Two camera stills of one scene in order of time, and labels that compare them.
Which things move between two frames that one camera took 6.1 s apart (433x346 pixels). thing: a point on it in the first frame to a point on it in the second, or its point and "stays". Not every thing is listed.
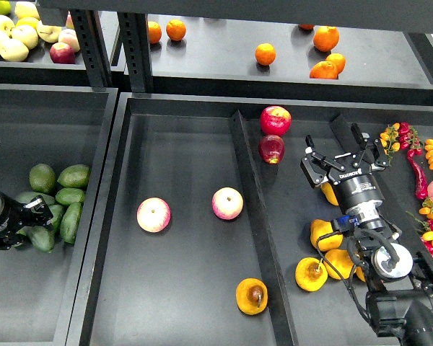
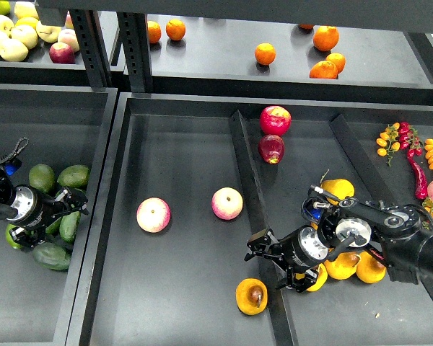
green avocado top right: [76, 176] stays
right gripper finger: [316, 166] to [265, 243]
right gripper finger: [374, 147] to [301, 280]
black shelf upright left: [94, 47] stays
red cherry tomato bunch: [409, 139] stays
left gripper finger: [6, 241] to [27, 237]
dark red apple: [271, 148] stays
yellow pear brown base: [251, 296] stays
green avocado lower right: [70, 222] stays
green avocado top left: [42, 178] stays
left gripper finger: [40, 211] to [71, 200]
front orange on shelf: [324, 70] stays
